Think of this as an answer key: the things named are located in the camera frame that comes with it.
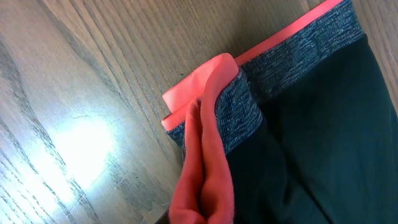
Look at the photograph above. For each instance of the black leggings with red waistband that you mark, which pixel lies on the black leggings with red waistband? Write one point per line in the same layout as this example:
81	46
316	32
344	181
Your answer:
298	129

